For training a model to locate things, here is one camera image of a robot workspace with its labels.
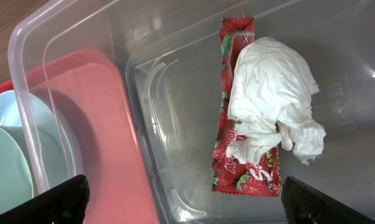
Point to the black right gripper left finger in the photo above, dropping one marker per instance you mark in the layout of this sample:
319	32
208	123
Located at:
63	204

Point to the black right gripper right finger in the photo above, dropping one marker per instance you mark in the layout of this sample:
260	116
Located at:
304	204

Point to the red candy wrapper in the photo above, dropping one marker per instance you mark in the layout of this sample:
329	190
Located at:
228	175

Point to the light green bowl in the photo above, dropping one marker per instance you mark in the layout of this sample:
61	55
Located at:
17	183

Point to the light blue plate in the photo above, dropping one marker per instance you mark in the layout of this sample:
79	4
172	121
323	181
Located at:
55	124

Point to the white tissue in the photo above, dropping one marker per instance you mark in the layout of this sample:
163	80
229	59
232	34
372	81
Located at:
271	102

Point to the red plastic tray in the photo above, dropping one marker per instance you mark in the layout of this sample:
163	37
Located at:
87	88

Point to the clear plastic bin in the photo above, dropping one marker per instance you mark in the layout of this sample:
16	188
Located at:
170	60

